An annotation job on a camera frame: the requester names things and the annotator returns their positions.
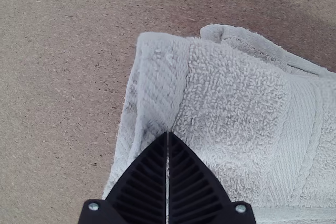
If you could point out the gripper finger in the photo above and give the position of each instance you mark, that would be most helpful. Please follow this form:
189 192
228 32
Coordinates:
189 190
147 190

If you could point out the pale towel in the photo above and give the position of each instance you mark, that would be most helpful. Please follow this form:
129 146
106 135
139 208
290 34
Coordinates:
236 119

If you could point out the cork mat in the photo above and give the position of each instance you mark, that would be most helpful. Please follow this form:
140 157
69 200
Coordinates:
52 77

